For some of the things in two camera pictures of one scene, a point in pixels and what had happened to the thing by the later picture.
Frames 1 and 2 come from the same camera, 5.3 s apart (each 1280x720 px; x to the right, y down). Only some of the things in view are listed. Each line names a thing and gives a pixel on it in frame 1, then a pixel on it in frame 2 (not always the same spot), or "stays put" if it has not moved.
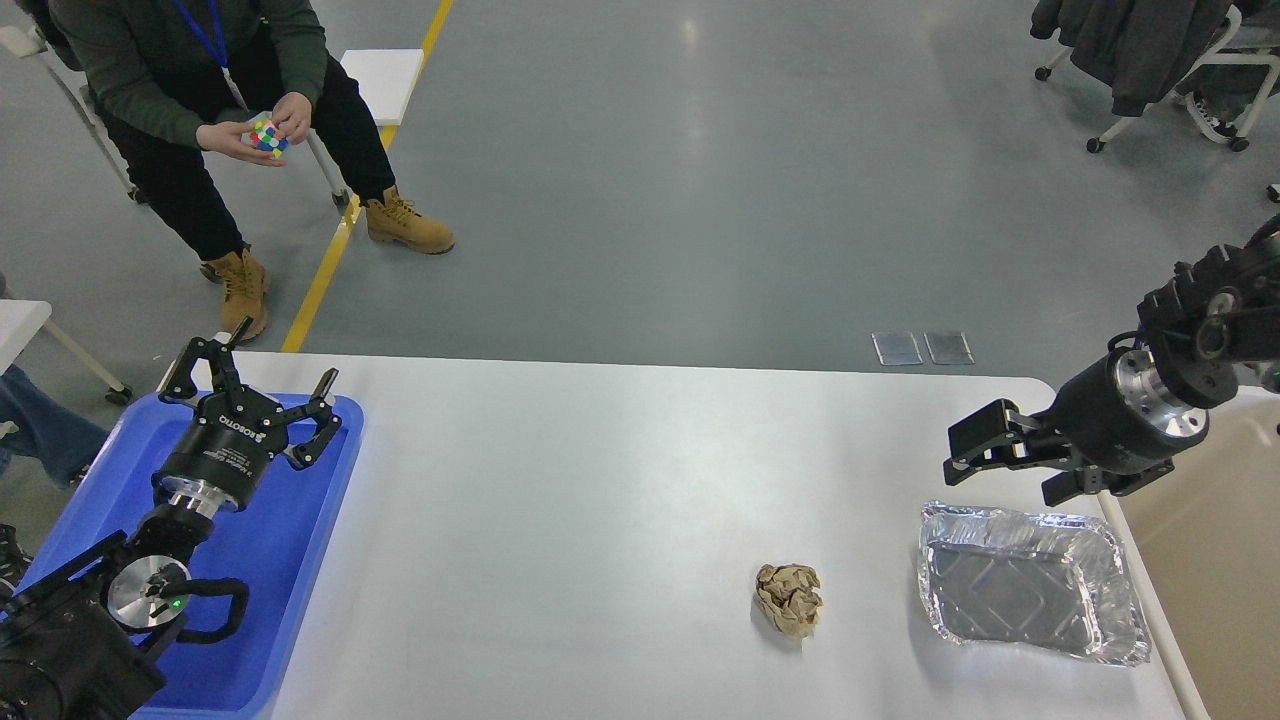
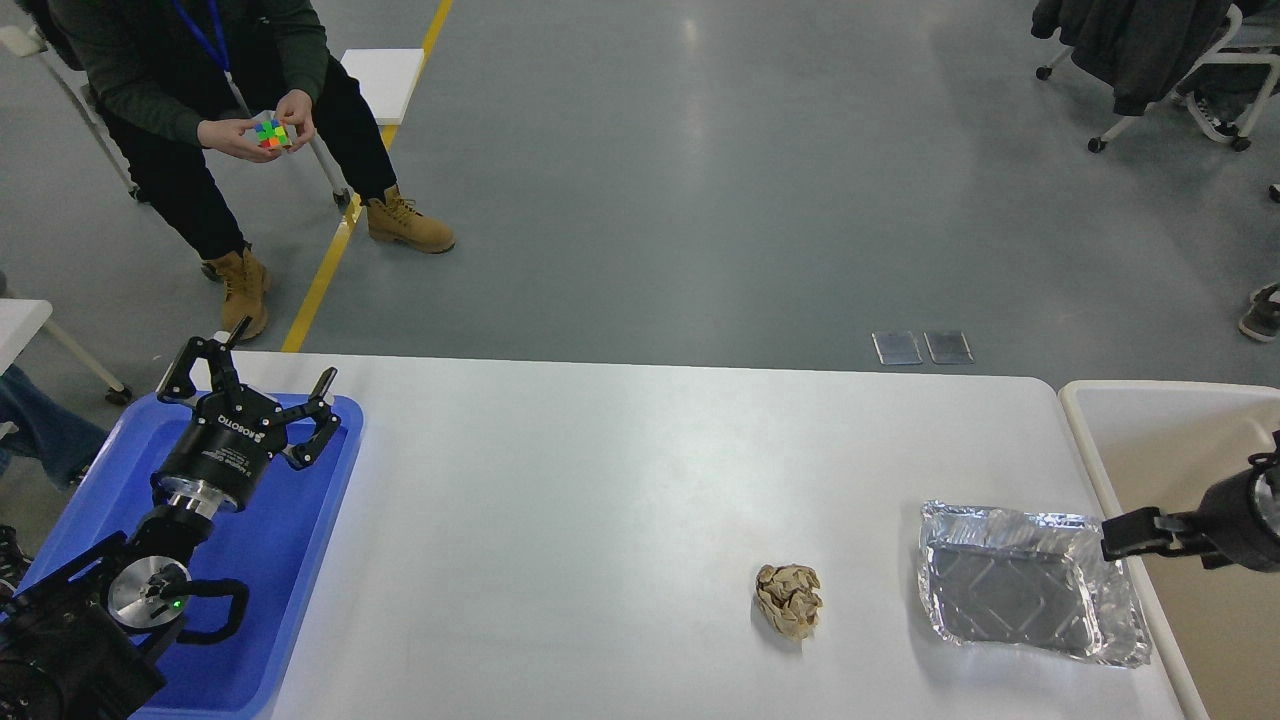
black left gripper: x=225 y=452 stays put
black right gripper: x=1122 y=419 → x=1240 y=517
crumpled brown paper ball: x=790 y=597 stays put
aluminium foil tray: x=989 y=576 stays put
